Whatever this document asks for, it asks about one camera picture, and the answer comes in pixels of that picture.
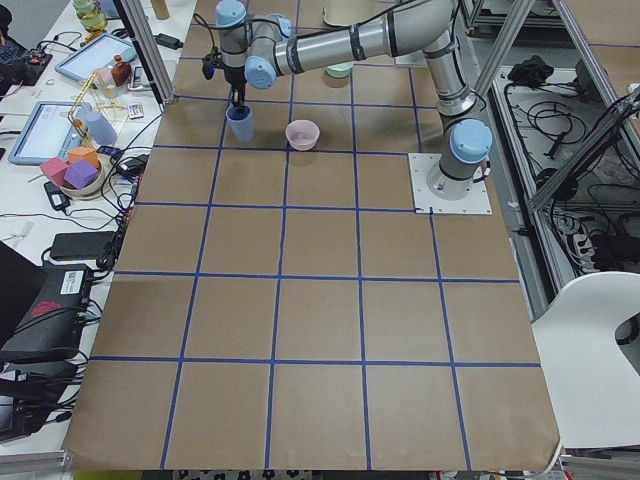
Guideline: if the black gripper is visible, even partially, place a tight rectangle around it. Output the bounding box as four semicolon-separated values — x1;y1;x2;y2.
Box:
224;66;246;116

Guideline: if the blue cup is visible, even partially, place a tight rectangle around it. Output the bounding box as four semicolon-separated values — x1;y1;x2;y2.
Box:
226;105;254;142

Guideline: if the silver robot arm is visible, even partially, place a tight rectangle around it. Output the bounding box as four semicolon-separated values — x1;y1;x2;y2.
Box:
202;0;493;200

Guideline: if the pink bowl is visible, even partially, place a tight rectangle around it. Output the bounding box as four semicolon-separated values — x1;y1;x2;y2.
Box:
285;119;320;151

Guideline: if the mint green bowl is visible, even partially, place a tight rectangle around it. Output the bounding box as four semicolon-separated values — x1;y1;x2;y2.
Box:
325;62;354;79

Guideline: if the teach pendant tablet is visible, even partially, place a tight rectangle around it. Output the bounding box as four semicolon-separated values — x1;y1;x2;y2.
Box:
54;33;137;82
8;102;81;166

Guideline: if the bowl of foam cubes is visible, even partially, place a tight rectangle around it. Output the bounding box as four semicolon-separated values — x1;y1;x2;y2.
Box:
40;146;106;199

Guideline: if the black power adapter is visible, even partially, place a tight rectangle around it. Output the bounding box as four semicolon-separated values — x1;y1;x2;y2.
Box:
49;231;115;261

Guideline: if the white chair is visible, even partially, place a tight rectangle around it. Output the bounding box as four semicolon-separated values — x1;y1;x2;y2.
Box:
532;272;639;449

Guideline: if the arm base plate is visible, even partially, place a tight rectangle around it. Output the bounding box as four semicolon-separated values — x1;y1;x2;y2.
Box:
408;153;492;215

